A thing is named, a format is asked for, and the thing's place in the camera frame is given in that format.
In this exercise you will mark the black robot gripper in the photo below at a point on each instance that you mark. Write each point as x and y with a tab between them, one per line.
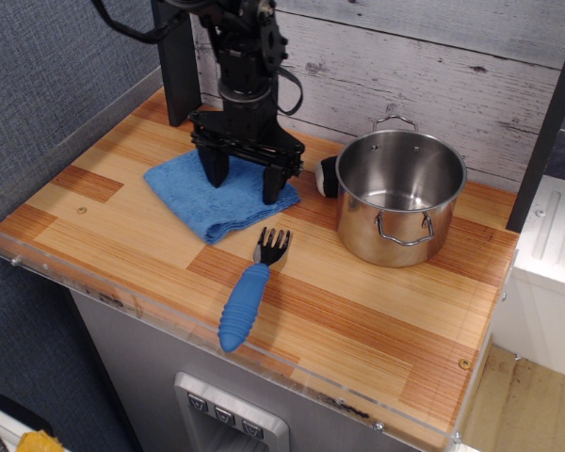
250	131

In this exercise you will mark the blue microfiber cloth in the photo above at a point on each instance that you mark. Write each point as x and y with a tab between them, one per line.
212	212

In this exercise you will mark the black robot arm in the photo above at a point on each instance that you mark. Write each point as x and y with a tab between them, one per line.
249	49

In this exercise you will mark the black and white sushi toy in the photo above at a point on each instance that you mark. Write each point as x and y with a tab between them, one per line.
326	180

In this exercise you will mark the stainless steel pot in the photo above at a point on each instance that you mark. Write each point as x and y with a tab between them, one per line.
397	189

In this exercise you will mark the clear acrylic table guard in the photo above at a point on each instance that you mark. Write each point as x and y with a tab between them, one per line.
349	356

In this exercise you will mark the silver dispenser button panel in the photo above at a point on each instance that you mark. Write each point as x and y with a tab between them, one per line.
216	420

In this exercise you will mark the white toy sink unit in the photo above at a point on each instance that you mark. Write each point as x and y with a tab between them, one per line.
529	320

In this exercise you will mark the yellow and black object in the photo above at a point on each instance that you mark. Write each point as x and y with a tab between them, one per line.
23	430

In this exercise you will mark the black vertical post left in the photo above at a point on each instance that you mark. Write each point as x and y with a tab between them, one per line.
178	64

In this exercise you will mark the black vertical post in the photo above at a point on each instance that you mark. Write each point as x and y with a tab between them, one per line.
540	156
178	64

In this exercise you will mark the blue-handled metal fork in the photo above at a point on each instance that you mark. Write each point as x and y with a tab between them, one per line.
242	307

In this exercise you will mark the black vertical post right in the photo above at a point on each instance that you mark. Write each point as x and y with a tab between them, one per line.
540	156

